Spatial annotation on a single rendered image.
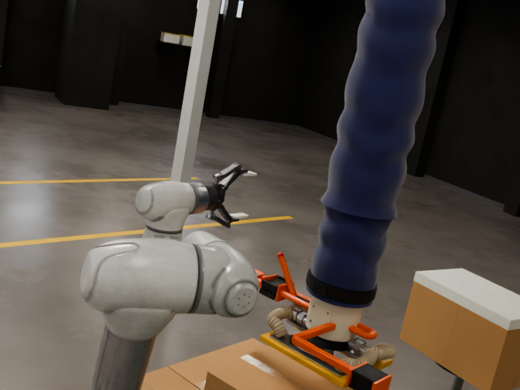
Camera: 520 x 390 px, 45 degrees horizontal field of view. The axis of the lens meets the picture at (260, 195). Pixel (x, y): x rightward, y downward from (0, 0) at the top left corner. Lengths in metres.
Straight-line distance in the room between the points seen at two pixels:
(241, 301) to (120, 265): 0.22
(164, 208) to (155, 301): 0.57
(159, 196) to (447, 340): 2.14
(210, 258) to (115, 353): 0.26
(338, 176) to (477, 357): 1.71
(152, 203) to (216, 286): 0.56
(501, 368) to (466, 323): 0.26
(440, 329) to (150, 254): 2.52
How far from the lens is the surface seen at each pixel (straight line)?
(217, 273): 1.15
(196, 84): 5.05
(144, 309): 1.14
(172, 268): 1.12
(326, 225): 1.94
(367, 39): 1.86
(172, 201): 1.68
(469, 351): 3.39
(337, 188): 1.89
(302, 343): 1.84
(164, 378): 2.93
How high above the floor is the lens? 2.01
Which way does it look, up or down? 13 degrees down
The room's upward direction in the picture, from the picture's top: 11 degrees clockwise
